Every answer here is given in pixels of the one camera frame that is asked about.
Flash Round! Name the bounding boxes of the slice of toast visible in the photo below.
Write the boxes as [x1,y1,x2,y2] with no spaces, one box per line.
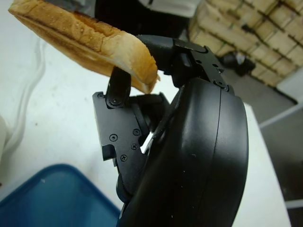
[8,0,161,94]

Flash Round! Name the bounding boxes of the black object on floor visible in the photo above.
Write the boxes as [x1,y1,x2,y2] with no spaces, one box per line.
[221,52,257,77]

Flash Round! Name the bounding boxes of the stacked cardboard boxes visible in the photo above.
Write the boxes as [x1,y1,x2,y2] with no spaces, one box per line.
[189,0,303,87]

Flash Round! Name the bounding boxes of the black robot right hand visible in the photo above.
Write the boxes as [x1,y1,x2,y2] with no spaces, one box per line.
[91,34,250,227]

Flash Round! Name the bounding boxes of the person in white jacket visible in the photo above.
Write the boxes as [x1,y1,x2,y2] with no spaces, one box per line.
[75,0,202,42]

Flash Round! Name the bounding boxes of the white two-slot toaster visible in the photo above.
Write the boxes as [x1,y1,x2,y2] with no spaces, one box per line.
[0,114,12,161]

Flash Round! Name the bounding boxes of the dark blue rectangular tray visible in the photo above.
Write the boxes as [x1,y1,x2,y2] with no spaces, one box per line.
[0,164,121,227]

